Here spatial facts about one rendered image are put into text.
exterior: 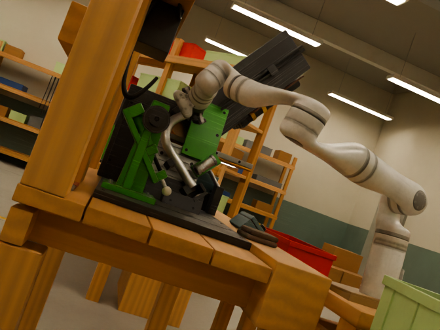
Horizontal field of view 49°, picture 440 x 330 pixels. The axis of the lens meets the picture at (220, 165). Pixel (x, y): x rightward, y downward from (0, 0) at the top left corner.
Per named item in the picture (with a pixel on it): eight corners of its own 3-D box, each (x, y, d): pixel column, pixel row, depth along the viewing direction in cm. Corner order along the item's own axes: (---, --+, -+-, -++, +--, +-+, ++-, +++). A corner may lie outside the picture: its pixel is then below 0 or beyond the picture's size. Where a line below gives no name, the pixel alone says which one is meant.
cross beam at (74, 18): (100, 103, 230) (107, 86, 231) (79, 48, 103) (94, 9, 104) (90, 99, 229) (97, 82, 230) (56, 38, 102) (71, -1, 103)
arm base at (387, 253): (381, 297, 137) (397, 239, 139) (399, 305, 128) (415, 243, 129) (352, 289, 135) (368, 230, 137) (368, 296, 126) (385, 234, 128)
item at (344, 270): (336, 291, 834) (351, 251, 837) (365, 308, 759) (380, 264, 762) (279, 274, 793) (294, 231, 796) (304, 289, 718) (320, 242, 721)
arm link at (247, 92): (240, 64, 123) (223, 92, 123) (326, 100, 108) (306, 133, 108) (256, 80, 130) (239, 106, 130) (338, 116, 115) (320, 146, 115)
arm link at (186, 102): (171, 93, 146) (175, 86, 140) (203, 81, 149) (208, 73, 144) (184, 120, 145) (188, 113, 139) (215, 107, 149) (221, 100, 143)
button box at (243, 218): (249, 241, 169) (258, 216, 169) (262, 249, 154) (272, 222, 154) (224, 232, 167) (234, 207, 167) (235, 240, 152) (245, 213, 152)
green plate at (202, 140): (205, 169, 170) (222, 117, 176) (211, 164, 162) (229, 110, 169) (175, 157, 168) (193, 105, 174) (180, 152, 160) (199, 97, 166)
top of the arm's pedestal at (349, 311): (377, 311, 151) (381, 299, 152) (456, 357, 121) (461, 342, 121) (293, 285, 141) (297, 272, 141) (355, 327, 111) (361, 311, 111)
